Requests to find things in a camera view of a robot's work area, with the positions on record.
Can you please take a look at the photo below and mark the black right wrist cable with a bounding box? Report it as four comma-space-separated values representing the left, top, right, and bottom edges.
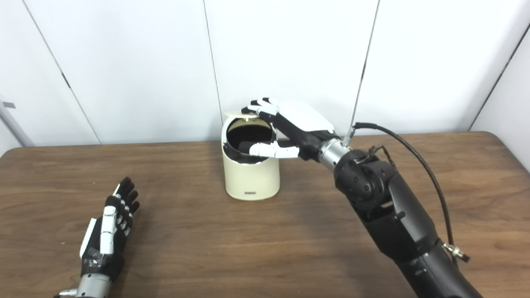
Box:
343, 122, 470, 263

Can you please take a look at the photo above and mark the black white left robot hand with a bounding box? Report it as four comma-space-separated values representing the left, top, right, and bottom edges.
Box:
79, 177, 140, 279

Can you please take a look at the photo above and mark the cream-colored bin body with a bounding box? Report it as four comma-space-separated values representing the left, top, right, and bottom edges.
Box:
221, 116, 281, 201

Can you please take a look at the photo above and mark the grey wall corner post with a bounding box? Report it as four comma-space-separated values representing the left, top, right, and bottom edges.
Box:
0, 101, 34, 147

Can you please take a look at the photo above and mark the round cream bin lid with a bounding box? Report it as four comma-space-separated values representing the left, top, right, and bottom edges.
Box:
224, 110, 265, 122

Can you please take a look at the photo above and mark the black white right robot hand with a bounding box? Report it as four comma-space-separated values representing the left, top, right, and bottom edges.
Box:
239, 98, 342, 161

